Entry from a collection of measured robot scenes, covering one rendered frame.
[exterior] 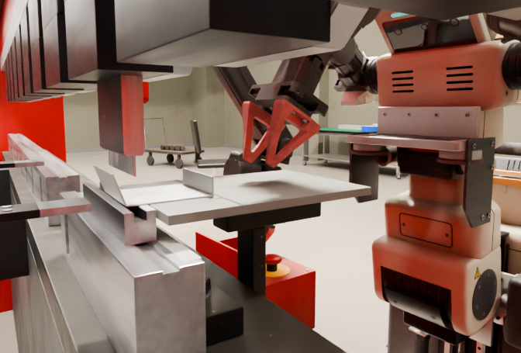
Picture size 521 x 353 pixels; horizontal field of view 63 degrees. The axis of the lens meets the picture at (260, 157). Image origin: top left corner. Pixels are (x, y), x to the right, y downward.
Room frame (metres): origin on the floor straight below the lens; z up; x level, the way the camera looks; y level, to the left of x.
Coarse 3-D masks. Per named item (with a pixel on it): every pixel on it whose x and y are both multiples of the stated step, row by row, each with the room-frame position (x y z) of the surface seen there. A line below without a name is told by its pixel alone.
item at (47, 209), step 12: (24, 204) 0.40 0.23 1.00; (36, 204) 0.40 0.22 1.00; (48, 204) 0.40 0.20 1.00; (60, 204) 0.40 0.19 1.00; (72, 204) 0.40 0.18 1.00; (84, 204) 0.40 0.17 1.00; (0, 216) 0.36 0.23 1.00; (12, 216) 0.37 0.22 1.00; (24, 216) 0.37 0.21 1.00; (36, 216) 0.38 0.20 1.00
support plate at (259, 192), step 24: (216, 192) 0.48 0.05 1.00; (240, 192) 0.48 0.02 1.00; (264, 192) 0.48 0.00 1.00; (288, 192) 0.48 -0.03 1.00; (312, 192) 0.48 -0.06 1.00; (336, 192) 0.48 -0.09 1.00; (360, 192) 0.51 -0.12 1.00; (168, 216) 0.37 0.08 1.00; (192, 216) 0.39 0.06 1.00; (216, 216) 0.40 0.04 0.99
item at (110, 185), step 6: (96, 168) 0.46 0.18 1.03; (102, 168) 0.44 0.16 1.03; (102, 174) 0.44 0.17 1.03; (108, 174) 0.41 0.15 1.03; (102, 180) 0.46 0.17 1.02; (108, 180) 0.43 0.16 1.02; (114, 180) 0.40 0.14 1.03; (108, 186) 0.44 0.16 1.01; (114, 186) 0.41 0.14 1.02; (108, 192) 0.46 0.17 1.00; (114, 192) 0.43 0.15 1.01; (120, 192) 0.40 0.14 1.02; (114, 198) 0.44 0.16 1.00; (120, 198) 0.41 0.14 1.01
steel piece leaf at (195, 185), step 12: (192, 180) 0.50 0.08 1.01; (204, 180) 0.47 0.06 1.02; (132, 192) 0.47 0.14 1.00; (144, 192) 0.47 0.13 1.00; (156, 192) 0.47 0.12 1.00; (168, 192) 0.47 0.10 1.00; (180, 192) 0.47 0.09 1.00; (192, 192) 0.47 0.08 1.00; (204, 192) 0.47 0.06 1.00; (132, 204) 0.41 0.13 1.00; (144, 204) 0.42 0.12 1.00
